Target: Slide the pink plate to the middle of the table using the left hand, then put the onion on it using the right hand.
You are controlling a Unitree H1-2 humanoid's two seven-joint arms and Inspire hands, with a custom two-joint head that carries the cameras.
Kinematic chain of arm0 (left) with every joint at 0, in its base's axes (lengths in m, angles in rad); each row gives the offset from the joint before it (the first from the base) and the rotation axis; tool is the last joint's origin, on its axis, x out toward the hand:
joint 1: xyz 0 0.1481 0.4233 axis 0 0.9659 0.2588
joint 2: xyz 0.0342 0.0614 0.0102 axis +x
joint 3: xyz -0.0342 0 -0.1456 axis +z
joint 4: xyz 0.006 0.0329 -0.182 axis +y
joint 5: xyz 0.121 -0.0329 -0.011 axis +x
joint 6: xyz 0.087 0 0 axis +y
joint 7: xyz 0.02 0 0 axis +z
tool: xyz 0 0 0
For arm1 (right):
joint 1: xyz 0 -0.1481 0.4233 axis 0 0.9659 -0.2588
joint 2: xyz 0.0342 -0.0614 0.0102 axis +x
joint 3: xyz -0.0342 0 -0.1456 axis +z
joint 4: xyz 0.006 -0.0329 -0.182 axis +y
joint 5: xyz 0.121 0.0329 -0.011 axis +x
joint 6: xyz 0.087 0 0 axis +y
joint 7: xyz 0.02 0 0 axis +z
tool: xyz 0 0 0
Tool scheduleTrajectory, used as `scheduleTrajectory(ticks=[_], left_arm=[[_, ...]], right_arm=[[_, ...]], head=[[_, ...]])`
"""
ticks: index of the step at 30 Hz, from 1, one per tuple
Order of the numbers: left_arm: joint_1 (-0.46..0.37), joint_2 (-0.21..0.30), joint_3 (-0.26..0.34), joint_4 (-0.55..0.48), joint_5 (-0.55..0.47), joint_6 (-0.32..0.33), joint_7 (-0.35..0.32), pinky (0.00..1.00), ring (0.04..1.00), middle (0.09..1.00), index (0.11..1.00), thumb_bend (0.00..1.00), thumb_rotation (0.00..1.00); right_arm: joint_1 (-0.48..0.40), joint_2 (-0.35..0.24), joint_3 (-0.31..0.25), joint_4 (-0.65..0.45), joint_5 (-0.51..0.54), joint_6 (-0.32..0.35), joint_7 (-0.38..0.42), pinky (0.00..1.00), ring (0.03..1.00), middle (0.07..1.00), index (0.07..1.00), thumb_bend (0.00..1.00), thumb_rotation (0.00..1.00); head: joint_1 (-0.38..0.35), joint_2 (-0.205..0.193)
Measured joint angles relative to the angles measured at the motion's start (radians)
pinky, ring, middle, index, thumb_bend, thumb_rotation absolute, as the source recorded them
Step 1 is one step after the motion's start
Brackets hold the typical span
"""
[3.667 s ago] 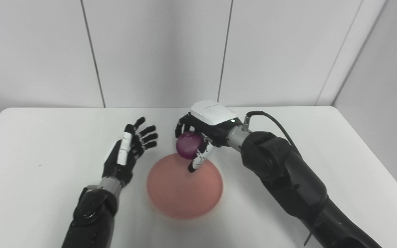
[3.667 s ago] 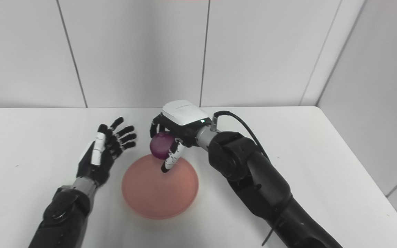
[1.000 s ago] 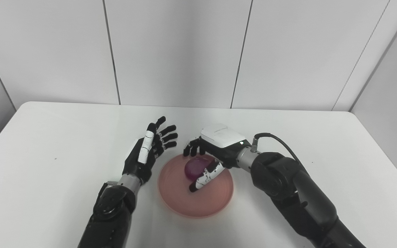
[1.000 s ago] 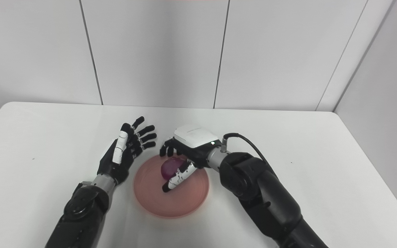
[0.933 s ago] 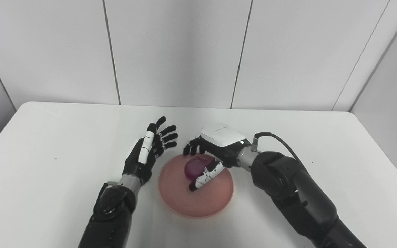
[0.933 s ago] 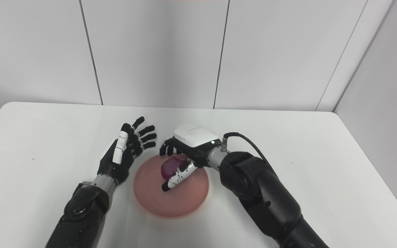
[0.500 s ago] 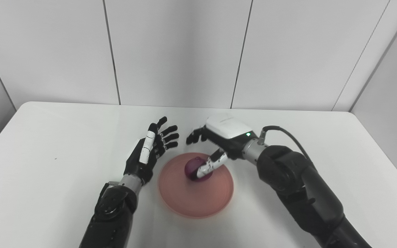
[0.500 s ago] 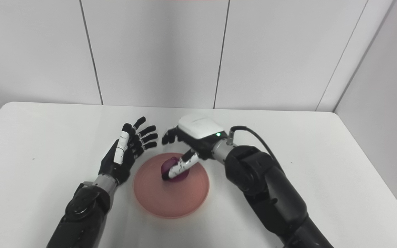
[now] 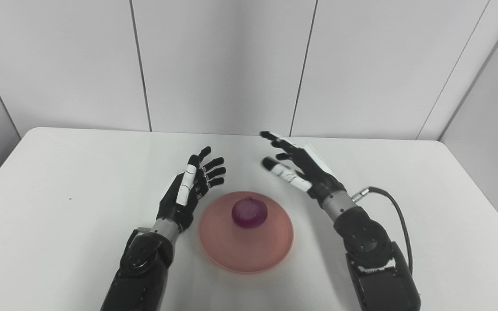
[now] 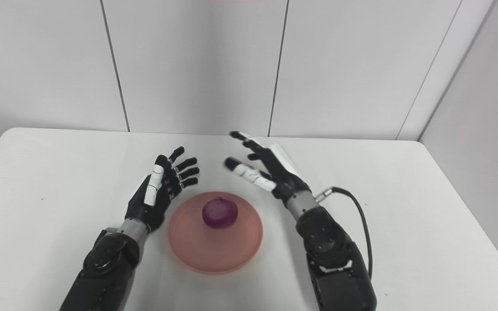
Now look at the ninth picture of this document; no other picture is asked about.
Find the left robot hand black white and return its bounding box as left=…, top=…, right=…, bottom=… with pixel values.
left=156, top=146, right=227, bottom=234

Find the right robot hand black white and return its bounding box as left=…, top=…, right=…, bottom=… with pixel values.
left=260, top=130, right=347, bottom=210

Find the purple red onion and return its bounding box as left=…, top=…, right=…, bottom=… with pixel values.
left=231, top=196, right=269, bottom=228

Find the pink round plate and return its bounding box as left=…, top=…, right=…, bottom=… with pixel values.
left=198, top=191, right=294, bottom=274

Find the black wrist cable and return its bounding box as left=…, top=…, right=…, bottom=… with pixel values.
left=351, top=186, right=414, bottom=276

